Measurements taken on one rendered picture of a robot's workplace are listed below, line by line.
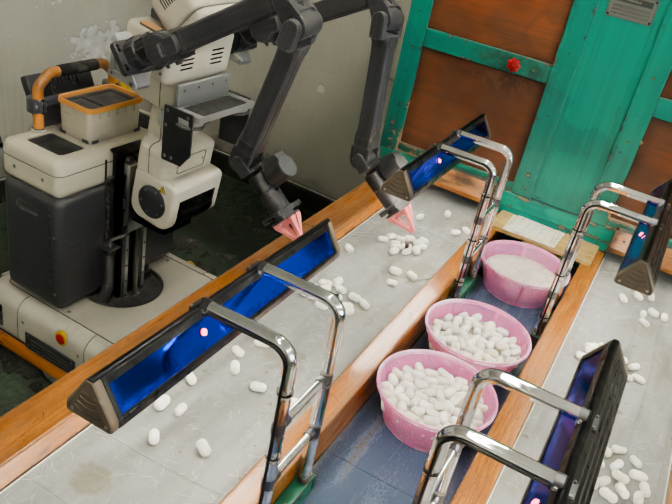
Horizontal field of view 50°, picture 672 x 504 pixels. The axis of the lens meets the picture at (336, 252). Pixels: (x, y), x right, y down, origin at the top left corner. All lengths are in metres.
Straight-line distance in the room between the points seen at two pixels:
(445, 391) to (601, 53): 1.16
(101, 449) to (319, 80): 2.61
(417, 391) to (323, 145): 2.29
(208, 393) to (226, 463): 0.19
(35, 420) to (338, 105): 2.57
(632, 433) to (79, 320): 1.65
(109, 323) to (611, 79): 1.72
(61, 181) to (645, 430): 1.67
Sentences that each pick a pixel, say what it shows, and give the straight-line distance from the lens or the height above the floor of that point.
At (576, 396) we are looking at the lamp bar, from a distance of 1.19.
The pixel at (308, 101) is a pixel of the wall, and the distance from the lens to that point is 3.74.
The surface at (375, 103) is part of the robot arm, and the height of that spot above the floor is 1.14.
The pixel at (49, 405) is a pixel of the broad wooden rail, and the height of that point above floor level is 0.76.
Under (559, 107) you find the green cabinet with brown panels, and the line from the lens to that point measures 2.37.
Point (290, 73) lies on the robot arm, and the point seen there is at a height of 1.27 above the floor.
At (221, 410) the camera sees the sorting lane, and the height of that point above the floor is 0.74.
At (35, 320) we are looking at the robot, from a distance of 2.52.
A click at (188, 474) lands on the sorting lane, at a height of 0.74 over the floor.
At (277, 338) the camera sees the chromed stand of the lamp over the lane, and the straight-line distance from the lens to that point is 1.04.
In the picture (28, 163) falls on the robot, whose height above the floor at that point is 0.77.
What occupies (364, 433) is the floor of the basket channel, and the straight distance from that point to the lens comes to 1.58.
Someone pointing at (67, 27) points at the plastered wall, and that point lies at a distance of 3.70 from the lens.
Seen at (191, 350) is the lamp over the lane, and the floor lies 1.07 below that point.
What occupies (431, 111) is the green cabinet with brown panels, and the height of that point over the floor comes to 1.01.
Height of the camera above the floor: 1.74
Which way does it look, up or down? 29 degrees down
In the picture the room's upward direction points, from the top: 12 degrees clockwise
